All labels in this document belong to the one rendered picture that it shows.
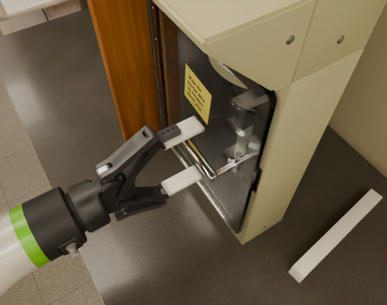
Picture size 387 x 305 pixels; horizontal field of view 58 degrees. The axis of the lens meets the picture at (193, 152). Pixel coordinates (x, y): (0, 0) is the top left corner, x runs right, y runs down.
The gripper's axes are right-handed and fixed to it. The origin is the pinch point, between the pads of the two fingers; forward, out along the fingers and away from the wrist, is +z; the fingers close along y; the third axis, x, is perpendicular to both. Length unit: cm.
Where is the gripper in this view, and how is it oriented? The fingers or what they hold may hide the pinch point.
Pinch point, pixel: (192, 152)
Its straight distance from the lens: 58.1
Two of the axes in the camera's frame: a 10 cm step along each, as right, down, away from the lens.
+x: -5.3, -6.9, 4.9
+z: 8.5, -4.3, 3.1
